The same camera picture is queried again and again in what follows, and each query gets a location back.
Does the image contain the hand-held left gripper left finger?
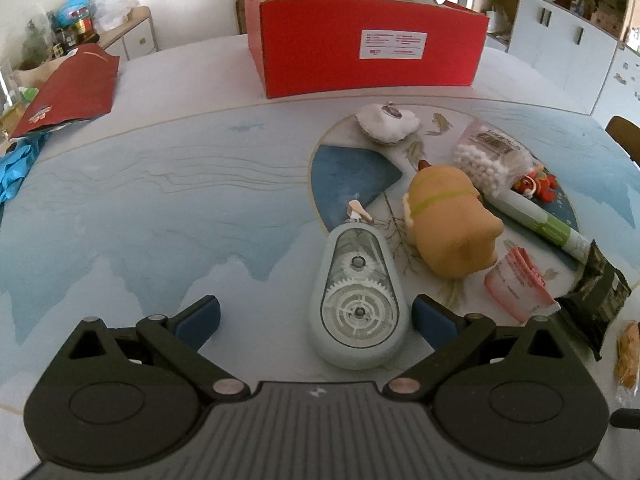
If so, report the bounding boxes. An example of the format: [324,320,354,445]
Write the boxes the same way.
[67,295,251,403]

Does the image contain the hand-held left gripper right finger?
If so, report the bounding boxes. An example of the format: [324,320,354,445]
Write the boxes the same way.
[385,295,586,403]

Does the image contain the light blue correction tape dispenser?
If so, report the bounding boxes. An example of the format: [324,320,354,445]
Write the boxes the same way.
[306,224,412,372]

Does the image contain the pink packet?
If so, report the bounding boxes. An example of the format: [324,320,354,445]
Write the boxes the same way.
[483,247,562,324]

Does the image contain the tan plush toy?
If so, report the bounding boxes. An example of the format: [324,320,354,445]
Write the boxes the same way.
[401,159,504,278]

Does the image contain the small beige hair clip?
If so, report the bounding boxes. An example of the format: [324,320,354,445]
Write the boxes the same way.
[348,200,374,224]

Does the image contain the white and green tube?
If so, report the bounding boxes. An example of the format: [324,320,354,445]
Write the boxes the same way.
[481,187,592,264]

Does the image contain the dark snack packet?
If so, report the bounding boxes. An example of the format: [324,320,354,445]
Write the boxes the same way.
[554,239,632,362]

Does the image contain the small red toy figure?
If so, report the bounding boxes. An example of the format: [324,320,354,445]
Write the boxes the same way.
[510,169,559,204]

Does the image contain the clear bag of cotton balls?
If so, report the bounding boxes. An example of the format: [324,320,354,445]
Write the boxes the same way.
[452,122,537,199]

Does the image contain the orange snack packet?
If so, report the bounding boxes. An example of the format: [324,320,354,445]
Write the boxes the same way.
[613,322,640,404]

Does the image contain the white fluffy shell pouch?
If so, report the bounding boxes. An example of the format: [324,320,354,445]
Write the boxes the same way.
[355,102,421,146]

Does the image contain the red cardboard box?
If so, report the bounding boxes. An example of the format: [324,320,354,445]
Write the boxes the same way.
[243,0,491,100]

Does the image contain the blue cloth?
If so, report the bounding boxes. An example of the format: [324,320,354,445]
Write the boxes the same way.
[0,139,47,204]

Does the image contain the red paper bag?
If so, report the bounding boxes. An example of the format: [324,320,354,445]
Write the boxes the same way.
[9,43,121,139]

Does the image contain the brown chair back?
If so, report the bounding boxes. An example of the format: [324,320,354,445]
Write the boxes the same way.
[604,115,640,167]

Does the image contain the wooden sideboard with white doors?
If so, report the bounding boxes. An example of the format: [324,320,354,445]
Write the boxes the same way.
[15,6,161,73]

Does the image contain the dark sauce bottles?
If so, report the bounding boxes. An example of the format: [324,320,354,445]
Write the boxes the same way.
[51,21,100,55]

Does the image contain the white plastic bag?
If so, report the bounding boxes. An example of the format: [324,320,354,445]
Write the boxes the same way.
[94,0,139,32]

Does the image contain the white cabinet with black handles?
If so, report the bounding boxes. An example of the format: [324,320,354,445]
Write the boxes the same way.
[509,0,640,122]

